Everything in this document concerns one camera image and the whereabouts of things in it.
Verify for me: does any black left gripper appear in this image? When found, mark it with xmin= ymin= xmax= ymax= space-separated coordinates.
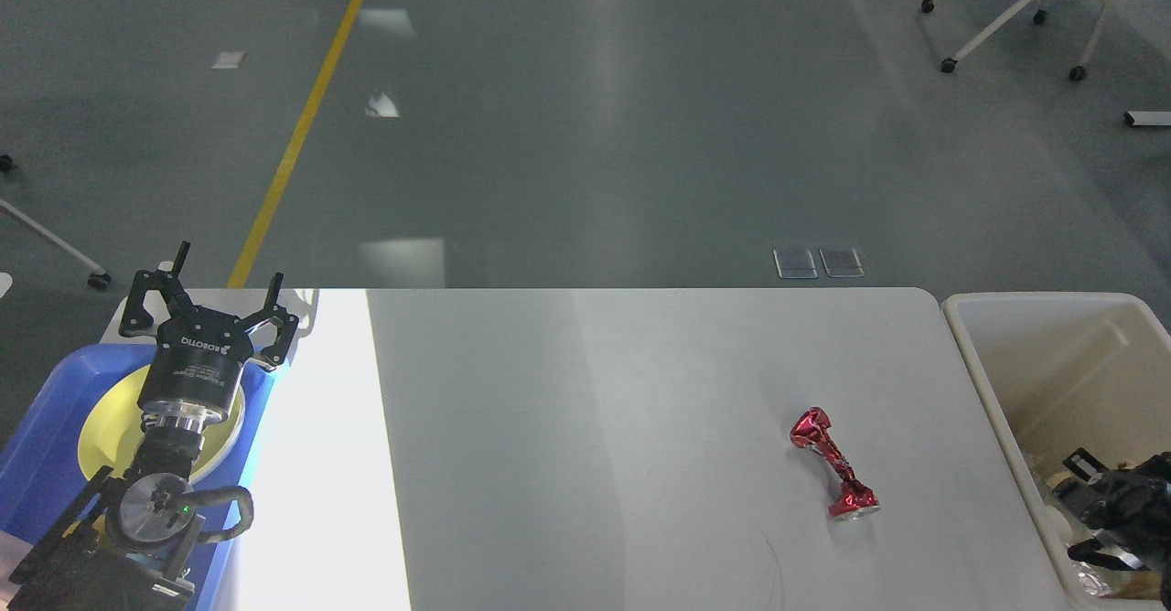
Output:
xmin=118 ymin=241 xmax=297 ymax=426

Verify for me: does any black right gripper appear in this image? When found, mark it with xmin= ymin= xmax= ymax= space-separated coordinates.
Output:
xmin=1057 ymin=448 xmax=1170 ymax=571

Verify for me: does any yellow translucent plate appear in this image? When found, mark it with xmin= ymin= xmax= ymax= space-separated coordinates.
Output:
xmin=77 ymin=365 xmax=246 ymax=485

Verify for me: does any red wrapper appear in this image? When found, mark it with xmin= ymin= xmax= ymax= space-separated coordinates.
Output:
xmin=788 ymin=406 xmax=881 ymax=522

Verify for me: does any white paper cup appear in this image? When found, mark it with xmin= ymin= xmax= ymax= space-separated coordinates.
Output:
xmin=1043 ymin=504 xmax=1074 ymax=545

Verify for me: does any square aluminium foil tray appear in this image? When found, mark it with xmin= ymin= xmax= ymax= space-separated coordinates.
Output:
xmin=1025 ymin=454 xmax=1112 ymax=598

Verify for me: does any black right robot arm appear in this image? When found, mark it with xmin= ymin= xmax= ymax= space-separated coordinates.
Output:
xmin=1054 ymin=448 xmax=1170 ymax=607

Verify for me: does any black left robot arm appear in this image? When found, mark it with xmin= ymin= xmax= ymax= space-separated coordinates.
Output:
xmin=7 ymin=241 xmax=300 ymax=610

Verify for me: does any white office chair left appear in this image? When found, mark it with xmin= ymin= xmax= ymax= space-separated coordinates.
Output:
xmin=1 ymin=198 xmax=112 ymax=291

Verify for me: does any white office chair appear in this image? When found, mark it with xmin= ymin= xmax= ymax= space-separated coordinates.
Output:
xmin=920 ymin=0 xmax=1152 ymax=81
xmin=1 ymin=198 xmax=112 ymax=291

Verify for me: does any white plastic waste bin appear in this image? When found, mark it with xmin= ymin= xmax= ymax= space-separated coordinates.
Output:
xmin=941 ymin=293 xmax=1170 ymax=610

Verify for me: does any blue plastic tray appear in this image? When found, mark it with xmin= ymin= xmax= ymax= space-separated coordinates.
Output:
xmin=1 ymin=344 xmax=276 ymax=610

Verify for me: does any right floor socket cover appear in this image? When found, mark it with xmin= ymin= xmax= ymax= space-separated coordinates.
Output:
xmin=819 ymin=248 xmax=865 ymax=279

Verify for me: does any floor socket cover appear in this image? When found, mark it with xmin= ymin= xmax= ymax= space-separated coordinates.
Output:
xmin=819 ymin=248 xmax=865 ymax=279
xmin=773 ymin=248 xmax=820 ymax=279

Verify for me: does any left floor socket cover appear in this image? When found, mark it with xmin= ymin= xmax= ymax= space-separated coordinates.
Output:
xmin=773 ymin=248 xmax=820 ymax=279

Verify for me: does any white bar on floor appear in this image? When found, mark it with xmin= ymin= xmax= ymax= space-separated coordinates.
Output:
xmin=1123 ymin=111 xmax=1171 ymax=128

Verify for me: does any white office chair right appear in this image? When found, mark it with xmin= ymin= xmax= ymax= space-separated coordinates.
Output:
xmin=920 ymin=0 xmax=1152 ymax=81

